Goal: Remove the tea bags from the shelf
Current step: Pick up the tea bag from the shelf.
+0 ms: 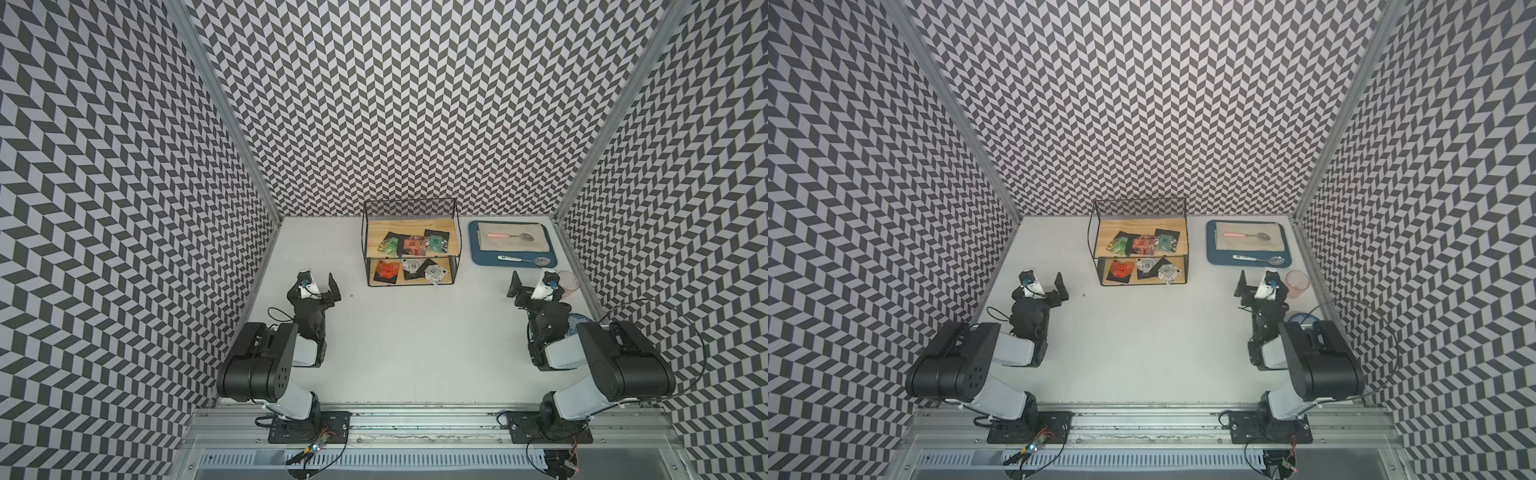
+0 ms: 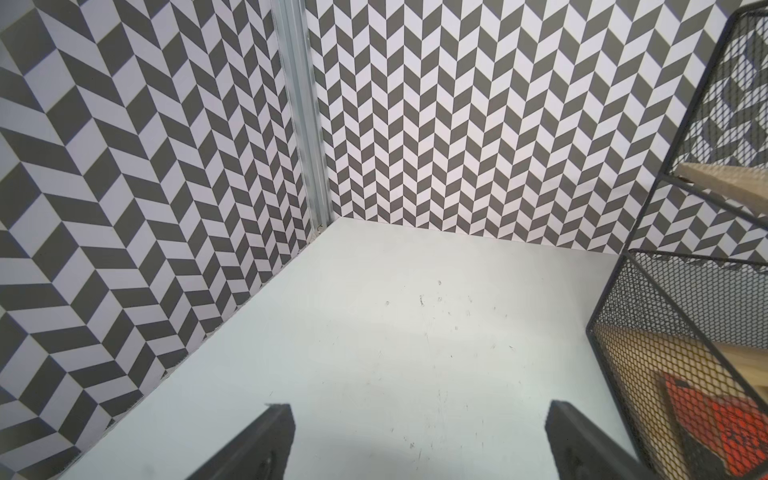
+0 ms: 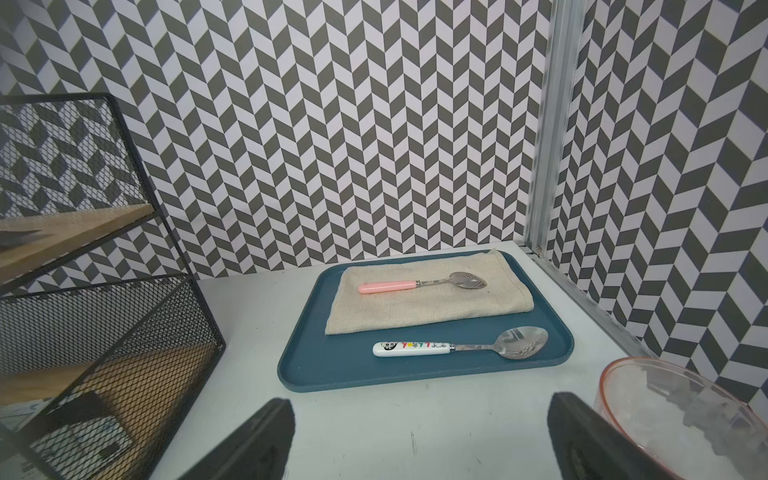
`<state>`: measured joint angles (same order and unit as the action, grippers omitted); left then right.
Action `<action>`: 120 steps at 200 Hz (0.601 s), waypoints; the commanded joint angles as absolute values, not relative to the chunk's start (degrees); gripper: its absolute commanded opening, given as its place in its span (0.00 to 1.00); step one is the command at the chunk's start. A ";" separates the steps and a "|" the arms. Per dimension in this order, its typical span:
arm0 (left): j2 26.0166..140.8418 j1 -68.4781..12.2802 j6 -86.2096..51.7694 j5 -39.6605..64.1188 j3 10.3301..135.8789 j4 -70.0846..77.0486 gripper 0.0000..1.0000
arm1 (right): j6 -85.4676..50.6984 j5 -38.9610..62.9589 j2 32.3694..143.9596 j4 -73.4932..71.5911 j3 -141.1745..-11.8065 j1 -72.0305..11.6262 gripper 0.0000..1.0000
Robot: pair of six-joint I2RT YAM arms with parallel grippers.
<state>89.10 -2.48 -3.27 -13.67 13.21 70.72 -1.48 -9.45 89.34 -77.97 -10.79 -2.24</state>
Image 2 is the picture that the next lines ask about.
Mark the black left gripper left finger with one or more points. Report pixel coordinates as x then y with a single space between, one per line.
259 451

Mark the aluminium corner post left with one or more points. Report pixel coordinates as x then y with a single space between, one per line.
294 48

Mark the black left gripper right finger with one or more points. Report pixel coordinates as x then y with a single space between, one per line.
581 450

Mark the black wire wooden shelf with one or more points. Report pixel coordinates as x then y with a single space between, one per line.
700 317

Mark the red tea bag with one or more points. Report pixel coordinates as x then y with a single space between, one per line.
722 436

